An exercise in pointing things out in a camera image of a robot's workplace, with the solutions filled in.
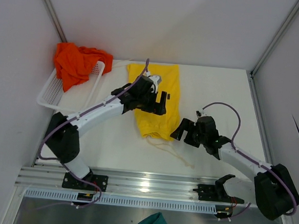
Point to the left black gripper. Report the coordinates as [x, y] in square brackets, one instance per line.
[158, 108]

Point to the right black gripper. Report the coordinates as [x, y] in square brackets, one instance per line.
[186, 125]

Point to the yellow shorts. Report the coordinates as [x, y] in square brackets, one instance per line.
[157, 126]

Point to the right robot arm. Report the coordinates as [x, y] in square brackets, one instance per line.
[269, 187]

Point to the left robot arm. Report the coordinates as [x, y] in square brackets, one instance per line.
[64, 132]

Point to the orange shorts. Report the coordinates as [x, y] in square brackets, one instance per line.
[74, 64]

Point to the white plastic basket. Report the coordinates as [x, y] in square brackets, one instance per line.
[77, 98]

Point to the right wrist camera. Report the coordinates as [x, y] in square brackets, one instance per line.
[200, 113]

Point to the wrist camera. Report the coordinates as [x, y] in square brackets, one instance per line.
[200, 113]
[156, 79]

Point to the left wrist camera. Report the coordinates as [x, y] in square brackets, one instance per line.
[156, 79]

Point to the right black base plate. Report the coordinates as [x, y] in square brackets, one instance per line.
[216, 192]

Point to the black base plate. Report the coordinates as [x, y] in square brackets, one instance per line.
[216, 192]
[85, 183]

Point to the aluminium mounting rail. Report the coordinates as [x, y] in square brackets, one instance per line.
[132, 184]

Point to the right side aluminium rail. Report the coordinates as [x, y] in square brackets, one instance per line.
[267, 149]

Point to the right aluminium corner post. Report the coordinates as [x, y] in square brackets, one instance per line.
[278, 36]

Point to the aluminium corner post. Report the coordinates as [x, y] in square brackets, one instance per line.
[54, 19]
[278, 36]

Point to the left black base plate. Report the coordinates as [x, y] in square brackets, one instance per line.
[85, 183]

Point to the slotted cable duct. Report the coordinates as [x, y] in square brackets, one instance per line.
[117, 200]

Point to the left aluminium corner post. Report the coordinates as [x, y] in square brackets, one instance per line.
[54, 19]

